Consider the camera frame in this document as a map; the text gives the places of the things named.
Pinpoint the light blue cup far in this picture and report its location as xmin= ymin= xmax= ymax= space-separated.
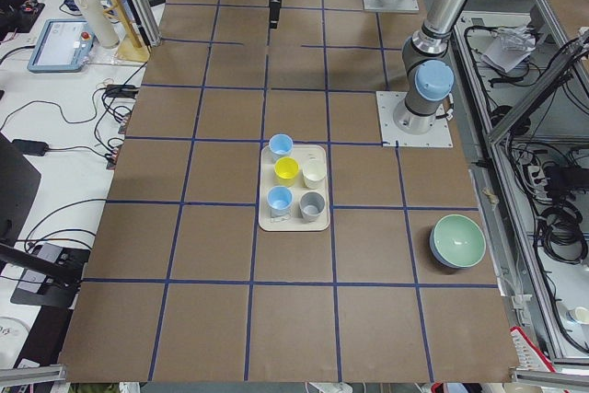
xmin=268 ymin=133 xmax=294 ymax=162

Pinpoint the light blue cup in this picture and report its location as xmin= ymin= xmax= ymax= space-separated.
xmin=267 ymin=186 xmax=293 ymax=217
xmin=268 ymin=133 xmax=294 ymax=162

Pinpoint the yellow plastic cup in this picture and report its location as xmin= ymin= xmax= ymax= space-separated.
xmin=274 ymin=156 xmax=299 ymax=187

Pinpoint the pale green white cup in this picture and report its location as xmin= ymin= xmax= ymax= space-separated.
xmin=302 ymin=159 xmax=327 ymax=189

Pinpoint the light blue cup near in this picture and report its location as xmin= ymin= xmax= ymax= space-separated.
xmin=267 ymin=186 xmax=293 ymax=217

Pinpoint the grey plastic cup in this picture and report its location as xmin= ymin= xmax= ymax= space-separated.
xmin=299 ymin=191 xmax=326 ymax=222

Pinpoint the wooden mug tree stand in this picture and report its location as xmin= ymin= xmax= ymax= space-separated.
xmin=110 ymin=0 xmax=149 ymax=63

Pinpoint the beige water bottle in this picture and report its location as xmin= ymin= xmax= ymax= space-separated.
xmin=74 ymin=0 xmax=120 ymax=49

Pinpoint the blue teach pendant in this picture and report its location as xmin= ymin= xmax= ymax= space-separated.
xmin=27 ymin=19 xmax=95 ymax=74

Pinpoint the cream plastic tray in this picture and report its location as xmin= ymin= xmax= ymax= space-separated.
xmin=259 ymin=144 xmax=330 ymax=232

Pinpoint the black power adapter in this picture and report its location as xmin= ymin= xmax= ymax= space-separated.
xmin=12 ymin=139 xmax=50 ymax=156

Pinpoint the green blue bowl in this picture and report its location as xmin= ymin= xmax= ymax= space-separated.
xmin=429 ymin=214 xmax=487 ymax=269

